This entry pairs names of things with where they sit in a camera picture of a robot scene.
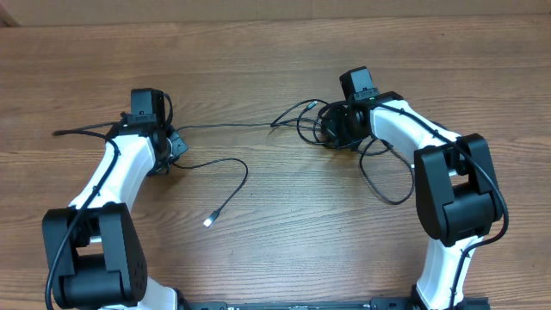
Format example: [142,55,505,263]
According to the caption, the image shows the black usb cable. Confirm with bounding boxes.
[171,122,319,228]

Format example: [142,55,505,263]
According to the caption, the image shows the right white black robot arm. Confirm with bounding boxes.
[314,67,509,309]

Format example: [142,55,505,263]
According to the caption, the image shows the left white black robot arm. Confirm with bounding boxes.
[42,89,189,309]

